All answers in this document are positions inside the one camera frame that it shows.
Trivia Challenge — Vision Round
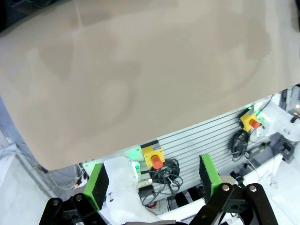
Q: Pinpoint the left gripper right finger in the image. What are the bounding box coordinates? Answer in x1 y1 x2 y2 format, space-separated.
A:
192 154 279 225

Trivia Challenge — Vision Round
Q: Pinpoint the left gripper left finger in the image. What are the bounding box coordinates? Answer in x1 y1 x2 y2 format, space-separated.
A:
38 163 111 225

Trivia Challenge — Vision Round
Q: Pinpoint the yellow emergency stop box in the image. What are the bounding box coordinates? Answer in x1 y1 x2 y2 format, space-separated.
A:
239 108 261 132
140 140 166 170

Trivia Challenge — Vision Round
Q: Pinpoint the black power box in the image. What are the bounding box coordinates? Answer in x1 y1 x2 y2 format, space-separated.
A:
268 131 294 162

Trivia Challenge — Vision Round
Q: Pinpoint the silver aluminium rail panel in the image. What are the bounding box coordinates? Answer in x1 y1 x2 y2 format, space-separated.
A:
79 106 270 188

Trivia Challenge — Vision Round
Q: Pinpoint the black coiled cable bundle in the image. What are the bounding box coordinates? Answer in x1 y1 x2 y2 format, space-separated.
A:
140 157 185 208
231 129 253 163

